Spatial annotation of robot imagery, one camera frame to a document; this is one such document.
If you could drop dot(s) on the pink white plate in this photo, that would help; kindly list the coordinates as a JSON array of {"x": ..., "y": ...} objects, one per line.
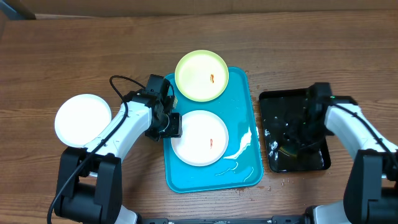
[{"x": 204, "y": 138}]

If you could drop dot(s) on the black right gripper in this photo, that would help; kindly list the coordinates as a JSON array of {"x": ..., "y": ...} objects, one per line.
[{"x": 295, "y": 135}]

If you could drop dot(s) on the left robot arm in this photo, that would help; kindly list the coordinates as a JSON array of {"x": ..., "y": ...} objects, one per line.
[{"x": 89, "y": 185}]

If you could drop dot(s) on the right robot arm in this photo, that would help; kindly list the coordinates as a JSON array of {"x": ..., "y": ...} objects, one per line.
[{"x": 365, "y": 200}]

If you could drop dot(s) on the green rimmed plate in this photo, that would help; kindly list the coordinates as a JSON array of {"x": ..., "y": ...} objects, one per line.
[{"x": 201, "y": 75}]

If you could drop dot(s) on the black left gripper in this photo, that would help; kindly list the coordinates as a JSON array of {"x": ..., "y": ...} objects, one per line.
[{"x": 176, "y": 131}]

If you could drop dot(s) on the black water tray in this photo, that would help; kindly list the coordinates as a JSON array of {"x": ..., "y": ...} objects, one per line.
[{"x": 272, "y": 108}]

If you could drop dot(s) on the green yellow sponge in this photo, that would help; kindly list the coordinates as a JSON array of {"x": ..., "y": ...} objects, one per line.
[{"x": 289, "y": 150}]

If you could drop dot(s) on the teal plastic tray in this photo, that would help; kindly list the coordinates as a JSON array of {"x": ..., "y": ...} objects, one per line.
[{"x": 241, "y": 164}]

